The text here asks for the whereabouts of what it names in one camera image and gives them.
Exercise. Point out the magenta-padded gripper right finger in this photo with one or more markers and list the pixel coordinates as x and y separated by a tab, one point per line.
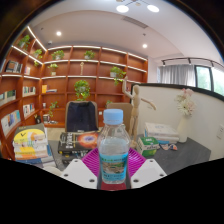
148	173

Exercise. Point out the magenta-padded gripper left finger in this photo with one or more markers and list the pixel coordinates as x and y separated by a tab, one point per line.
79	173

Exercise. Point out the clear blue-capped water bottle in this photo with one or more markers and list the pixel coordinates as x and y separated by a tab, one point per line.
113	150

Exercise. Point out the green and white box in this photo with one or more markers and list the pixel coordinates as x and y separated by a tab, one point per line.
148	146

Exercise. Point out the stack of dark books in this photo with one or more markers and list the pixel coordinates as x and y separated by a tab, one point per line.
78	141

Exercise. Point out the stack of white packs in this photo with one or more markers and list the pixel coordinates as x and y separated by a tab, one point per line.
161	131

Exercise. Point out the stack of colourful books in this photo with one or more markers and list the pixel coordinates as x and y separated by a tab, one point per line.
31	143

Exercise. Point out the dark office chair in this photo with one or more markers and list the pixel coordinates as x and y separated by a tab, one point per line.
81	116

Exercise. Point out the white vase with flowers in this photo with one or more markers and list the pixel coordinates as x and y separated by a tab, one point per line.
183	128

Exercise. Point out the tan chair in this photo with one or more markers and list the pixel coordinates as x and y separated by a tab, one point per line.
125	111

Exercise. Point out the wooden artist mannequin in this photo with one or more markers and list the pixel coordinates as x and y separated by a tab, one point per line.
135	106

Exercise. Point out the grey window curtain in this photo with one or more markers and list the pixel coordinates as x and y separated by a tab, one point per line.
176	75

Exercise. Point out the black-framed window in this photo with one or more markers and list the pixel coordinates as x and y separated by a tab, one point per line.
208	78

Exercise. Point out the round recessed ceiling light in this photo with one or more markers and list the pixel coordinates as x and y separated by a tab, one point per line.
58	33
144	46

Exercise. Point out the multi-bulb ceiling lamp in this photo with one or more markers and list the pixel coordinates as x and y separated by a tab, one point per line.
122	8

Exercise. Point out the wooden wall shelf unit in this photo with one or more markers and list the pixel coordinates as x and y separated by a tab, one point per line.
66	86

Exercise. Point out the black track light rail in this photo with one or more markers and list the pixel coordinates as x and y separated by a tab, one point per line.
190	60

